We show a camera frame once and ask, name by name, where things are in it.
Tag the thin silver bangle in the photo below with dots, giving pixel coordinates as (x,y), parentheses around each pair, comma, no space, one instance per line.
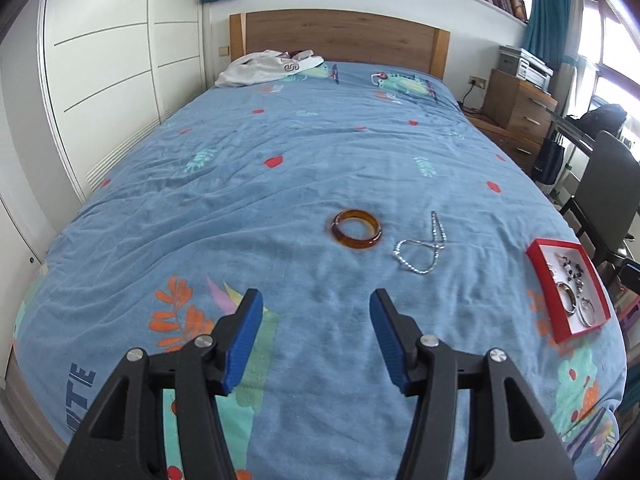
(587,312)

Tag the dark grey chair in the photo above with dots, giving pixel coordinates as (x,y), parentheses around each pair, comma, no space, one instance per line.
(607,198)

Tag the amber resin bangle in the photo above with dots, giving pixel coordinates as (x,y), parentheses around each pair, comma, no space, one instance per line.
(356,229)

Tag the white printer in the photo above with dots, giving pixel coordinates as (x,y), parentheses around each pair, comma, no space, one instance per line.
(524,65)

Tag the glass top desk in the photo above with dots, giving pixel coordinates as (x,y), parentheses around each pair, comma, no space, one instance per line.
(567,126)

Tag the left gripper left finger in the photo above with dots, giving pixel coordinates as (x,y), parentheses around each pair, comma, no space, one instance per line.
(121,436)

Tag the red jewelry box tray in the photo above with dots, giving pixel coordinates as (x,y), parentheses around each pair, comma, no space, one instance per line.
(557,260)

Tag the silver metal wristwatch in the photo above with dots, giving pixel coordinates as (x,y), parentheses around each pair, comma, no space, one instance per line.
(577,283)

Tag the dark blue hanging bag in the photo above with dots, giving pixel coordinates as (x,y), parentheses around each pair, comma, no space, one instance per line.
(549,162)

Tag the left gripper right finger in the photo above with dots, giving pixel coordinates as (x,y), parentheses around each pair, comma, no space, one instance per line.
(510,434)

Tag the teal curtain right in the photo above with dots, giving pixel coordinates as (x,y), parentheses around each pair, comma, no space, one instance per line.
(553,31)

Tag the wall power socket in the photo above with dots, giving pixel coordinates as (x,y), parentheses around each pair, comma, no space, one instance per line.
(478,82)

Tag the blue patterned bedspread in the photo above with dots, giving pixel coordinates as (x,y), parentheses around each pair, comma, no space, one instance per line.
(238,190)

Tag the wooden headboard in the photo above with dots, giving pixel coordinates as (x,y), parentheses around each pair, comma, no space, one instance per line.
(345,36)

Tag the white printed garment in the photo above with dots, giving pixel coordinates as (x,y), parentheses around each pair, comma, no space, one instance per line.
(266,66)

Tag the wooden drawer cabinet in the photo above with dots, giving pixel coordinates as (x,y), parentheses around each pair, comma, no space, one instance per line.
(518,106)

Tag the white wardrobe doors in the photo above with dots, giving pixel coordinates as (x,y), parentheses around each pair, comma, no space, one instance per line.
(113,70)

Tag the black backpack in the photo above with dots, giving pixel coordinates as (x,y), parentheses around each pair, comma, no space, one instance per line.
(607,117)

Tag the low wooden nightstand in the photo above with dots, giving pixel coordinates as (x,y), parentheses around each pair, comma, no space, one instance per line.
(522,149)

